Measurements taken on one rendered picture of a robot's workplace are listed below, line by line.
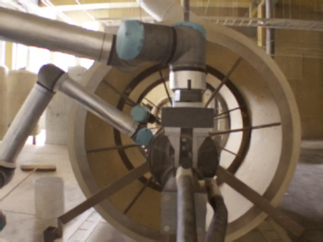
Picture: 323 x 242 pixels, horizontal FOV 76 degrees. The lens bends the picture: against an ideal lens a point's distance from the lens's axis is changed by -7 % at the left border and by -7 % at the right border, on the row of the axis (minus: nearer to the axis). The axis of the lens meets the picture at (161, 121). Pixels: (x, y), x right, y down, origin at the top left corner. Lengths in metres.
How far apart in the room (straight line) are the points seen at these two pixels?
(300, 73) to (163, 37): 13.15
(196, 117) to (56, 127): 7.14
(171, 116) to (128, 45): 0.20
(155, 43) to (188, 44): 0.08
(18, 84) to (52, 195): 5.36
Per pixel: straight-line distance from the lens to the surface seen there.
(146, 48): 0.51
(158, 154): 0.86
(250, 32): 8.91
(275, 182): 1.75
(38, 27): 0.64
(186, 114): 0.55
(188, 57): 0.54
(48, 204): 2.53
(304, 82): 13.63
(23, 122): 1.29
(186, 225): 0.43
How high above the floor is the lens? 1.10
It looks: 2 degrees down
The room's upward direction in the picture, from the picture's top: 1 degrees clockwise
